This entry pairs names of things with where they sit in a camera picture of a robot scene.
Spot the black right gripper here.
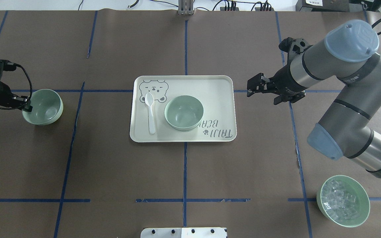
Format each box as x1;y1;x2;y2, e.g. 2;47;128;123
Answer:
247;65;307;105

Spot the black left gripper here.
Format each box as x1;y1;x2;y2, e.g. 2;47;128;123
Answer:
0;82;33;112

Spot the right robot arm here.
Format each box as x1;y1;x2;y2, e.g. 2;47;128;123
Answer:
247;20;381;179

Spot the pale green bear tray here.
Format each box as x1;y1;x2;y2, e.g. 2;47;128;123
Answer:
130;75;237;142

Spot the green bowl on tray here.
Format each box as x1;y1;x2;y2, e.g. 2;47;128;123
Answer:
169;122;201;132

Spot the white plastic spoon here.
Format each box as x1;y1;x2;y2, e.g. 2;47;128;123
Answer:
145;92;156;135

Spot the green bowl with ice cubes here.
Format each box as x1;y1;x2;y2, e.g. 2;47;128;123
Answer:
316;175;370;228

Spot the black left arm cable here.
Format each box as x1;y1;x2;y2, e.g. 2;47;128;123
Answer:
0;63;33;109

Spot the aluminium frame post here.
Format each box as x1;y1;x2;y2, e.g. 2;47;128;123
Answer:
178;0;195;16

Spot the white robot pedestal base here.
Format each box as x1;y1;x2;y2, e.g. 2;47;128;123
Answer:
140;227;228;238

